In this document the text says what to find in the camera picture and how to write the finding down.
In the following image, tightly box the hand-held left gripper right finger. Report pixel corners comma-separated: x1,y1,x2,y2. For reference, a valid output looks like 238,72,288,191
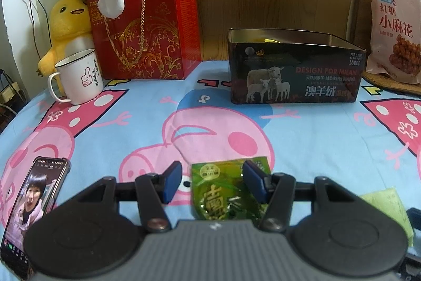
242,160,362,233

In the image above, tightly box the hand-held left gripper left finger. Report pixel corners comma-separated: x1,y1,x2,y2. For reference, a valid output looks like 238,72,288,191
67,161,183,234

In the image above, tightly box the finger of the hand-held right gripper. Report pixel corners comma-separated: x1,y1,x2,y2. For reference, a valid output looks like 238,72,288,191
406,208,421,226

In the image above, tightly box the pale green snack packet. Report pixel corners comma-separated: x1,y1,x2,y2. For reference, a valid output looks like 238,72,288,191
358,187,414,247

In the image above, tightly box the dark green shiny snack packet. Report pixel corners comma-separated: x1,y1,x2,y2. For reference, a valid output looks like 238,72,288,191
191,157,272,221

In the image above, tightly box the black tin box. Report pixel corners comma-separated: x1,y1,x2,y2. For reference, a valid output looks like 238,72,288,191
227,28,364,105

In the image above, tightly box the printed blanket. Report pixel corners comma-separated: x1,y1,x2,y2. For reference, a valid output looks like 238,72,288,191
0,59,421,281

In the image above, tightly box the white enamel mug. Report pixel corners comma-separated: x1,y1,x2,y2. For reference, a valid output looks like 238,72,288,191
48,49,105,105

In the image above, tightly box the smartphone in clear case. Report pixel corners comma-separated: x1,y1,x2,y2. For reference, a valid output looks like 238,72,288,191
0,156,72,280

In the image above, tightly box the red gift box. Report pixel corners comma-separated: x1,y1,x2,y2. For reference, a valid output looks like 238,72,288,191
88,0,202,81

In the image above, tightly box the pink snack bag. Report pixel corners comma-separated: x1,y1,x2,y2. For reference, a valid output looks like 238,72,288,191
366,0,421,85

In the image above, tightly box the beige power strip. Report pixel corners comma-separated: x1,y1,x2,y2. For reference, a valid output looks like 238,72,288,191
0,68,21,104

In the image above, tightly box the yellow duck plush toy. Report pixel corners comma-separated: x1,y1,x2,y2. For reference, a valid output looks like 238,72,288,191
37,0,96,79

